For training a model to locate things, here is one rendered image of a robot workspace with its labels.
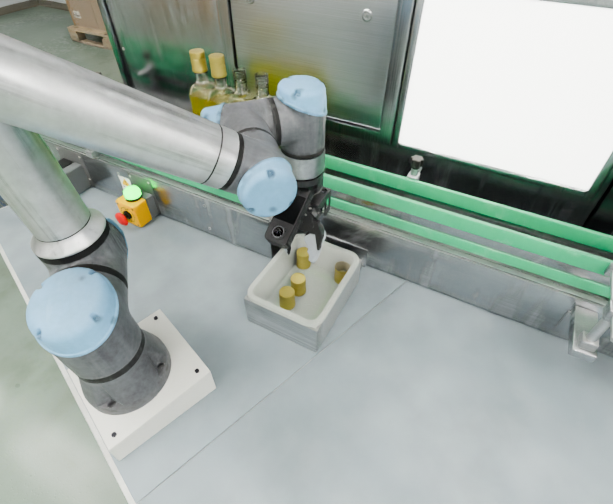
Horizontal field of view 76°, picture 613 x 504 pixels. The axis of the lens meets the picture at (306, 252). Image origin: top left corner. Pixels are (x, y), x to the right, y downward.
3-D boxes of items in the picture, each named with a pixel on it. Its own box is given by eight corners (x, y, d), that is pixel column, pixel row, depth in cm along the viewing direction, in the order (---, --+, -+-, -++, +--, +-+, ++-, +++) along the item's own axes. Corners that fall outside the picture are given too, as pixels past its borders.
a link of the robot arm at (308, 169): (313, 164, 63) (269, 152, 66) (313, 188, 66) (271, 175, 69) (332, 143, 68) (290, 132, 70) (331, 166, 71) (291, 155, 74)
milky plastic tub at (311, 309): (359, 280, 95) (363, 254, 88) (316, 353, 81) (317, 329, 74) (296, 255, 100) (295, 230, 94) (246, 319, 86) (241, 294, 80)
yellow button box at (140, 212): (160, 215, 112) (152, 194, 107) (140, 230, 108) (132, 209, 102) (141, 207, 115) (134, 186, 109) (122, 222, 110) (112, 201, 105)
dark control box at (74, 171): (92, 187, 122) (81, 164, 116) (70, 201, 117) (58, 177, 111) (74, 180, 124) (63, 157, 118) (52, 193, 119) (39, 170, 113)
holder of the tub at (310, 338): (367, 267, 98) (370, 244, 93) (316, 353, 81) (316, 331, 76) (306, 244, 104) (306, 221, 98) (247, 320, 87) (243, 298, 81)
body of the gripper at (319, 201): (331, 212, 80) (334, 161, 72) (312, 238, 75) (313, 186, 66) (297, 202, 83) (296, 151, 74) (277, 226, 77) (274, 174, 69)
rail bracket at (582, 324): (582, 328, 81) (649, 251, 65) (578, 398, 71) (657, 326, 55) (556, 319, 83) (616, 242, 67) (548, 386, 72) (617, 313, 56)
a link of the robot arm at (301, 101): (265, 76, 60) (317, 69, 62) (270, 141, 68) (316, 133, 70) (279, 97, 55) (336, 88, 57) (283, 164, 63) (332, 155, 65)
